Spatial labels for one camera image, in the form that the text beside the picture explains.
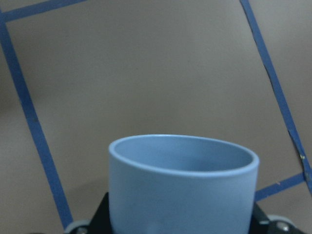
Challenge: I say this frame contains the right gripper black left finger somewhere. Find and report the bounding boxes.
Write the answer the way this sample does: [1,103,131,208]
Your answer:
[63,193,113,234]

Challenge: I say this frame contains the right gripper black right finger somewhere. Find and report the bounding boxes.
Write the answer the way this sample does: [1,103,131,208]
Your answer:
[249,202,306,234]

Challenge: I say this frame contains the light blue plastic cup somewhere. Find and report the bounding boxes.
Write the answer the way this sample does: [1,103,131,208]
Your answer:
[109,135,259,234]

